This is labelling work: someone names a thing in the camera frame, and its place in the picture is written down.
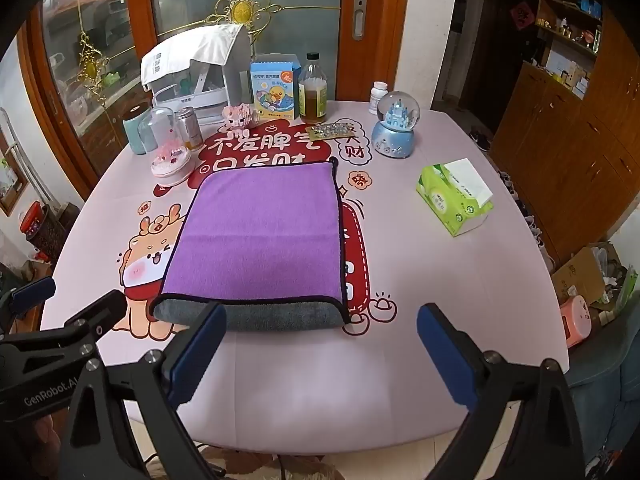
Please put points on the teal cylindrical cup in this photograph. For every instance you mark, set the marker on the teal cylindrical cup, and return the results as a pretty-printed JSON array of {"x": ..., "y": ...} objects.
[{"x": 135, "y": 132}]

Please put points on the dark entrance door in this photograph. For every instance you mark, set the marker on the dark entrance door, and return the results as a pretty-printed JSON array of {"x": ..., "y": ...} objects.
[{"x": 495, "y": 65}]

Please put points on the wooden cabinet with shelves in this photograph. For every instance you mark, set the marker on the wooden cabinet with shelves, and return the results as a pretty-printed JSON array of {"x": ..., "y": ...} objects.
[{"x": 575, "y": 150}]

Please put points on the glass bottle of yellow oil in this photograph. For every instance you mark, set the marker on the glass bottle of yellow oil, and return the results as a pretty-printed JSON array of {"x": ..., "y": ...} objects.
[{"x": 312, "y": 100}]

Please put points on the silver pill blister pack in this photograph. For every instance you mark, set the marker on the silver pill blister pack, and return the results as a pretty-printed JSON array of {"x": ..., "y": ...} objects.
[{"x": 327, "y": 131}]

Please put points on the blue castle snow globe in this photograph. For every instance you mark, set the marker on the blue castle snow globe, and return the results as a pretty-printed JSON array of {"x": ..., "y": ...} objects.
[{"x": 395, "y": 130}]

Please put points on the pink printed tablecloth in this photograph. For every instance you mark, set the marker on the pink printed tablecloth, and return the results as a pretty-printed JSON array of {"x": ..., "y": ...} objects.
[{"x": 405, "y": 260}]

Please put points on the purple and grey towel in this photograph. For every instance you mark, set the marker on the purple and grey towel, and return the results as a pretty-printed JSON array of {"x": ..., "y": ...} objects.
[{"x": 260, "y": 235}]

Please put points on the green tissue pack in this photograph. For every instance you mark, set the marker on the green tissue pack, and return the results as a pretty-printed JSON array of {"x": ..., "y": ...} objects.
[{"x": 445, "y": 202}]

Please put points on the red bucket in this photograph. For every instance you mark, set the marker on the red bucket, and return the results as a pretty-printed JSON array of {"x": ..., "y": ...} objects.
[{"x": 32, "y": 217}]

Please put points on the white pill bottle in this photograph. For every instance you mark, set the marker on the white pill bottle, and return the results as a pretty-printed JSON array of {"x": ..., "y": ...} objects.
[{"x": 378, "y": 100}]

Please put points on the row of shoes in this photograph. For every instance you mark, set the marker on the row of shoes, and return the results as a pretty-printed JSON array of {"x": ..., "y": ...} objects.
[{"x": 525, "y": 210}]

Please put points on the blue-grey fabric chair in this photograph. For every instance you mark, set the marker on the blue-grey fabric chair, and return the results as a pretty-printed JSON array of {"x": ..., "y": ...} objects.
[{"x": 600, "y": 400}]

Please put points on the wooden picture frame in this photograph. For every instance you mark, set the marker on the wooden picture frame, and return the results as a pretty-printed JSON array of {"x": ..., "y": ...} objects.
[{"x": 12, "y": 180}]

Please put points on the blue box with duck print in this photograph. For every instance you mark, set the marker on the blue box with duck print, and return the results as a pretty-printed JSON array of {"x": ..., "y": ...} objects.
[{"x": 274, "y": 92}]

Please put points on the wooden framed glass door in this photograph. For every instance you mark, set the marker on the wooden framed glass door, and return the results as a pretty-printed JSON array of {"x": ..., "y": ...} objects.
[
  {"x": 85, "y": 45},
  {"x": 300, "y": 0}
]

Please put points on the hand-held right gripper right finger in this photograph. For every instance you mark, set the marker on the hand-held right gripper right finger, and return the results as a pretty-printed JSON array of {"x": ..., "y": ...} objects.
[{"x": 445, "y": 360}]

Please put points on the pink plastic container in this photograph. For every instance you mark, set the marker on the pink plastic container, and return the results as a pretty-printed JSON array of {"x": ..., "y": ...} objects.
[{"x": 575, "y": 322}]

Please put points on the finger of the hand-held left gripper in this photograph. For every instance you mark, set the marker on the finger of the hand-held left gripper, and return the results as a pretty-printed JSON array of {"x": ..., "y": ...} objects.
[
  {"x": 35, "y": 292},
  {"x": 107, "y": 310}
]

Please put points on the cardboard box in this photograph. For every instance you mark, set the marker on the cardboard box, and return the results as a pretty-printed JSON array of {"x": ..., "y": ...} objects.
[{"x": 582, "y": 272}]

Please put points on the white countertop appliance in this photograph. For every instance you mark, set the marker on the white countertop appliance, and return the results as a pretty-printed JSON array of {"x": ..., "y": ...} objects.
[{"x": 235, "y": 82}]

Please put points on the dark woven basket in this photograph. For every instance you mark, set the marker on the dark woven basket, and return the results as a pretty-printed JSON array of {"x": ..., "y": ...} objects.
[{"x": 50, "y": 235}]

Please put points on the pink flower glass dome ornament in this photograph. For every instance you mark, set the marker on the pink flower glass dome ornament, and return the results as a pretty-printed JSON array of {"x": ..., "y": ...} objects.
[{"x": 171, "y": 167}]

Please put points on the white cloth cover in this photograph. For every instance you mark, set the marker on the white cloth cover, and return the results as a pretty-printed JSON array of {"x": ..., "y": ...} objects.
[{"x": 190, "y": 52}]

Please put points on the pink block toy figure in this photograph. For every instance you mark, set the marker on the pink block toy figure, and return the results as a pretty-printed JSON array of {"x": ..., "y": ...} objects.
[{"x": 241, "y": 115}]

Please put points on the silver drink can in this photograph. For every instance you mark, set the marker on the silver drink can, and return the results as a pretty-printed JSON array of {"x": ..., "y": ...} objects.
[{"x": 189, "y": 130}]

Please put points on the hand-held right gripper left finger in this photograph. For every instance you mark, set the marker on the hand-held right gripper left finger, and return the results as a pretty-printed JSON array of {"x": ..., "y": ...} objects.
[{"x": 195, "y": 360}]

